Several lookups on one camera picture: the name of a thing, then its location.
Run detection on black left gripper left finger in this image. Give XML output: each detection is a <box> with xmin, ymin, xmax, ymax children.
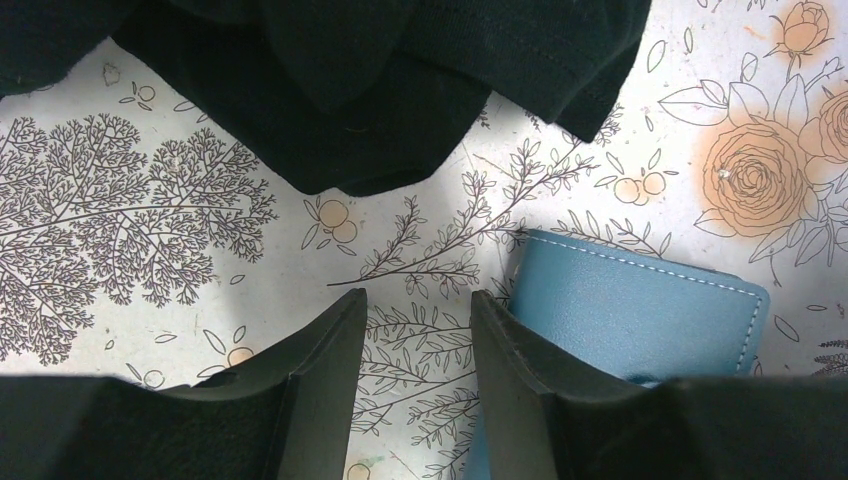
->
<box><xmin>1</xmin><ymin>289</ymin><xmax>368</xmax><ymax>479</ymax></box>

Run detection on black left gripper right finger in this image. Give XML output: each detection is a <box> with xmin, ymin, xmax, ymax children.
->
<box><xmin>470</xmin><ymin>291</ymin><xmax>847</xmax><ymax>479</ymax></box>

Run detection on blue leather card holder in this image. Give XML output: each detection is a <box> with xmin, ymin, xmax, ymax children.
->
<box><xmin>463</xmin><ymin>228</ymin><xmax>772</xmax><ymax>480</ymax></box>

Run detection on floral patterned table mat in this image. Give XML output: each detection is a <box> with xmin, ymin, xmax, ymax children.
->
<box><xmin>1</xmin><ymin>1</ymin><xmax>847</xmax><ymax>479</ymax></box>

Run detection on black crumpled cloth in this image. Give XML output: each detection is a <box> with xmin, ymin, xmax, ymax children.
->
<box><xmin>1</xmin><ymin>1</ymin><xmax>651</xmax><ymax>196</ymax></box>

